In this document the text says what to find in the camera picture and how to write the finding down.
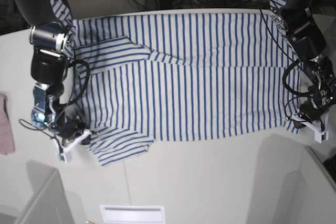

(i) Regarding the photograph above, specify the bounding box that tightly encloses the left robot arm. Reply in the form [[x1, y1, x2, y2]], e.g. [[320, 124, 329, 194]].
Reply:
[[279, 0, 335, 129]]

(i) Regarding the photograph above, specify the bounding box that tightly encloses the blue white striped T-shirt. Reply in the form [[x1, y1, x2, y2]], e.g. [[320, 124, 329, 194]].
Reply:
[[50, 0, 297, 166]]

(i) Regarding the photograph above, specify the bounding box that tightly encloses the white tray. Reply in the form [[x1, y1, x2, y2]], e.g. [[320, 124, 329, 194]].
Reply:
[[100, 205, 166, 223]]

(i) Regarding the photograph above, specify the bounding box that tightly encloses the pink cloth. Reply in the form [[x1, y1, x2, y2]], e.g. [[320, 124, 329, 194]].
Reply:
[[0, 94, 15, 155]]

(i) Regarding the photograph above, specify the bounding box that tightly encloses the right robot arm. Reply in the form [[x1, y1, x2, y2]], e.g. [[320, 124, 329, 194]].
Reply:
[[14, 0, 91, 148]]

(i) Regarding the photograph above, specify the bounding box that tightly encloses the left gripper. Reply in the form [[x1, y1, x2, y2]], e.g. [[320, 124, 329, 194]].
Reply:
[[299, 56, 335, 123]]

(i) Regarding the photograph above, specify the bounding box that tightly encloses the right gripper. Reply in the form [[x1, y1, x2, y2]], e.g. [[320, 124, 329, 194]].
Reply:
[[31, 82, 87, 145]]

